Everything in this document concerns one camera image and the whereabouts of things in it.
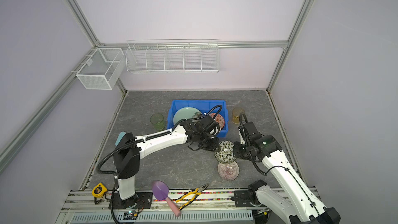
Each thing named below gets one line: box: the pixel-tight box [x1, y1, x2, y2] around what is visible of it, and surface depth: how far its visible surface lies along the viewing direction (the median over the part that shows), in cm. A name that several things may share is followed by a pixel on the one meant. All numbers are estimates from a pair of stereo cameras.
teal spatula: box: [115, 131, 127, 147], surface depth 97 cm
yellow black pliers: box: [175, 183, 209, 212], surface depth 77 cm
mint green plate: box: [173, 106, 197, 125], surface depth 104 cm
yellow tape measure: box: [91, 182, 108, 199], surface depth 77 cm
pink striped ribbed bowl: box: [217, 160, 240, 181], surface depth 82 cm
